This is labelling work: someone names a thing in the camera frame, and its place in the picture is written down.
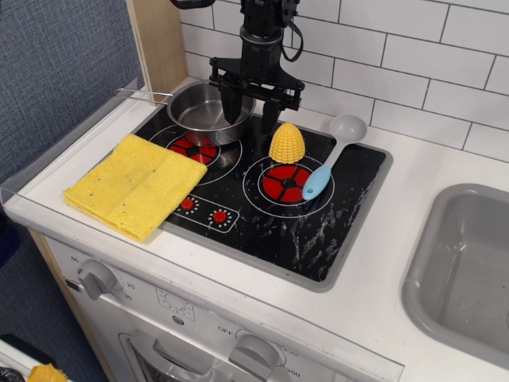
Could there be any black toy stove top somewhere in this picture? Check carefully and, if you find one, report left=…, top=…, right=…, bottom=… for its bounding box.
left=137, top=110, right=392, bottom=291

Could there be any yellow object bottom left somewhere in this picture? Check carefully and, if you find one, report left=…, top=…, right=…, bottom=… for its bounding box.
left=27, top=364, right=68, bottom=382

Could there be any white toy oven front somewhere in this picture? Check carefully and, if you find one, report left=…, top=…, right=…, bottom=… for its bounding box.
left=47, top=239, right=370, bottom=381

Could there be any grey oven knob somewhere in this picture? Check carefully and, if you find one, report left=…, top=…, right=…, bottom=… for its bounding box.
left=78, top=259, right=117, bottom=301
left=228, top=334, right=286, bottom=381

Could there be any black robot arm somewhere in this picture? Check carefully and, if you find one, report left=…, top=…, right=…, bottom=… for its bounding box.
left=210, top=1, right=305, bottom=134

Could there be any wooden side post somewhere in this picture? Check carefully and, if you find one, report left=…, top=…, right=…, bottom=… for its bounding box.
left=126, top=0, right=188, bottom=93

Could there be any grey spoon blue handle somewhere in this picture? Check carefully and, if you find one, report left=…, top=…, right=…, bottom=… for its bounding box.
left=302, top=115, right=367, bottom=201

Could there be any yellow toy corn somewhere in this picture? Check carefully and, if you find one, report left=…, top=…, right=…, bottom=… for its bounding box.
left=269, top=123, right=305, bottom=164

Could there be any yellow folded cloth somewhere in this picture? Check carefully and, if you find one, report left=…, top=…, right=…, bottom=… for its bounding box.
left=64, top=134, right=207, bottom=242

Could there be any stainless steel pot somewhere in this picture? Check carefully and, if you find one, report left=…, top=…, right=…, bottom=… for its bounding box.
left=115, top=80, right=256, bottom=146

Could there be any grey left oven knob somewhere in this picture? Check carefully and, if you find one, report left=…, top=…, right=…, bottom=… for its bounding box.
left=78, top=259, right=117, bottom=301

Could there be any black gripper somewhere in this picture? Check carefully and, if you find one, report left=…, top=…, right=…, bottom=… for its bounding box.
left=209, top=33, right=305, bottom=134

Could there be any grey right oven knob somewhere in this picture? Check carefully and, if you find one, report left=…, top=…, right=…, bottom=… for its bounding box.
left=228, top=334, right=286, bottom=381

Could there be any grey sink basin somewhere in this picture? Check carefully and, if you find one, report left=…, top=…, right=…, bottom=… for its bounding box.
left=402, top=184, right=508, bottom=368

